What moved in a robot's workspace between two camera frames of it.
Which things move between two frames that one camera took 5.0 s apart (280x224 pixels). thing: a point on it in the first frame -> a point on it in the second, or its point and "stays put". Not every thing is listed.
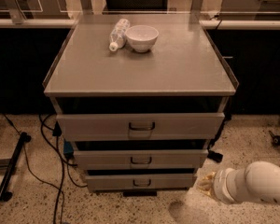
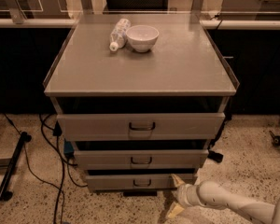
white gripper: [221, 185] -> [186, 195]
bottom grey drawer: [139, 182] stays put
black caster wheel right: [217, 157] stays put
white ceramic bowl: [142, 38] stays put
